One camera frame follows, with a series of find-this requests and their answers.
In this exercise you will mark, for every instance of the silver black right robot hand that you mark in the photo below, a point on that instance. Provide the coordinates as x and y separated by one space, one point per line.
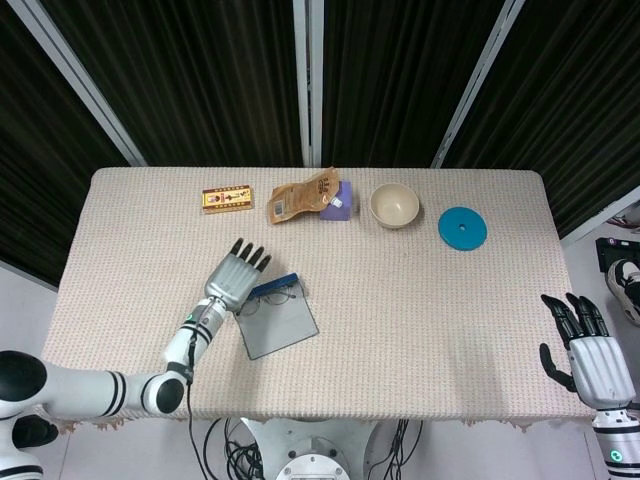
602 370

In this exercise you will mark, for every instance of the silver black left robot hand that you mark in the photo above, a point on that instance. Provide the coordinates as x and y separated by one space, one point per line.
230 282

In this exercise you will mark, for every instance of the black-rimmed eyeglasses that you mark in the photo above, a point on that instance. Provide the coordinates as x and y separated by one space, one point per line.
292 296

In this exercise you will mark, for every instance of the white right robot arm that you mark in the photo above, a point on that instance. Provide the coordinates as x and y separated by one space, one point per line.
620 440

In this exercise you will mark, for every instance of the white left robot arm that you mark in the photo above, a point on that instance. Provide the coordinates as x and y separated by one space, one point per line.
75 390

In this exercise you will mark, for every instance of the yellow red small box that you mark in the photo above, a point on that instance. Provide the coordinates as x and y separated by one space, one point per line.
227 200

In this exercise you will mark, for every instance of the white black sneaker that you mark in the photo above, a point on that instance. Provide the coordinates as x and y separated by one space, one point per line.
625 285

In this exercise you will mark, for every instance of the brown spout pouch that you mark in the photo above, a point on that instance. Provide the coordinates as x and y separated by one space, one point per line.
295 200

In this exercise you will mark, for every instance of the black device purple marks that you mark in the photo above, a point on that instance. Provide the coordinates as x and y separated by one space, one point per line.
612 250

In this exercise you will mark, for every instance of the purple cube block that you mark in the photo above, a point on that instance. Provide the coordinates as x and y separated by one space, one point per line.
340 212

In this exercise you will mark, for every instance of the white pink sneaker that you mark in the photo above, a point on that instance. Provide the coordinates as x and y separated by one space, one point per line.
625 220

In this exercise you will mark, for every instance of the beige waffle tablecloth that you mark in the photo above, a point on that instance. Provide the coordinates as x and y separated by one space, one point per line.
400 325

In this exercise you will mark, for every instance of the beige bowl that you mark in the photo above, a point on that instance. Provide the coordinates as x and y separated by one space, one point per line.
394 206

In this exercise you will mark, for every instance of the teal round disc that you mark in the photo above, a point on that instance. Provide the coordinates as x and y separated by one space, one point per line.
462 229

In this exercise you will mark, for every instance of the black pleated curtain panel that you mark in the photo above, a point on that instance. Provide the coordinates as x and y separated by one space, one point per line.
575 100
200 75
40 150
400 75

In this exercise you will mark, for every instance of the black shoe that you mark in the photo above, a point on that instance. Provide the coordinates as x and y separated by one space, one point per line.
37 431

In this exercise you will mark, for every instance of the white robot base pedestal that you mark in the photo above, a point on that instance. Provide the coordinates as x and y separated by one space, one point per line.
310 450

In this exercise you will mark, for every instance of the white metal frame post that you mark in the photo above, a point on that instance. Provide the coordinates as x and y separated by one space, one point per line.
300 75
77 75
480 75

